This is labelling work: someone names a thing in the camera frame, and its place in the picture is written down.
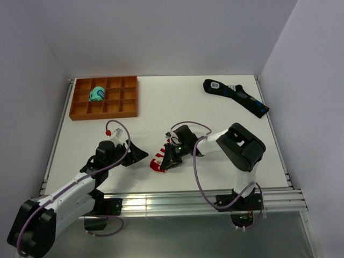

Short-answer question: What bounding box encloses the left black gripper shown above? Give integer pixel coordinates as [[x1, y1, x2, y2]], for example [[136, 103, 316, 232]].
[[106, 139, 148, 170]]

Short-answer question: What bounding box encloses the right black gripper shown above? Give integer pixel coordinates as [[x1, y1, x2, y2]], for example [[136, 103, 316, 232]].
[[160, 142, 190, 170]]

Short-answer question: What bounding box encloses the red white striped sock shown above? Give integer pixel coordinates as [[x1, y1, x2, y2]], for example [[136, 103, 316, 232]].
[[149, 146, 167, 174]]

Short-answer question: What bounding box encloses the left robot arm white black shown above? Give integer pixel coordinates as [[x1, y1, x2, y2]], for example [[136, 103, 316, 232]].
[[7, 140, 148, 257]]

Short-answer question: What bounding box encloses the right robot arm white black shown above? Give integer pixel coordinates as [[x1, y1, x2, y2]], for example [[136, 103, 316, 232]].
[[160, 122, 266, 210]]

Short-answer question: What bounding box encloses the orange compartment tray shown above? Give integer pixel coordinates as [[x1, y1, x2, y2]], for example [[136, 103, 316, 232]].
[[69, 76, 138, 121]]

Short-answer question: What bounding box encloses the rolled teal sock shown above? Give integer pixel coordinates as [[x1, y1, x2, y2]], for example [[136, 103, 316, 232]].
[[89, 86, 105, 102]]

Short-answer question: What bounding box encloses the black blue patterned sock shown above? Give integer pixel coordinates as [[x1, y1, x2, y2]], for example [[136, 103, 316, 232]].
[[203, 79, 269, 118]]

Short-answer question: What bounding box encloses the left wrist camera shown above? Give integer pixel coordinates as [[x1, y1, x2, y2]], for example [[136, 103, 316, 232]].
[[105, 128, 123, 147]]

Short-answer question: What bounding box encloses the aluminium table frame rail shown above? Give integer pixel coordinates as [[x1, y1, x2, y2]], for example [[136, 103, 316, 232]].
[[38, 75, 307, 217]]

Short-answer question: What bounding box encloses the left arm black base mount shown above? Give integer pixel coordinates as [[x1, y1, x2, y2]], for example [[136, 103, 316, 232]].
[[84, 198, 123, 232]]

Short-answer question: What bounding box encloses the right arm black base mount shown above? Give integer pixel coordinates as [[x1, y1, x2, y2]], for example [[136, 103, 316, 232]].
[[214, 191, 263, 228]]

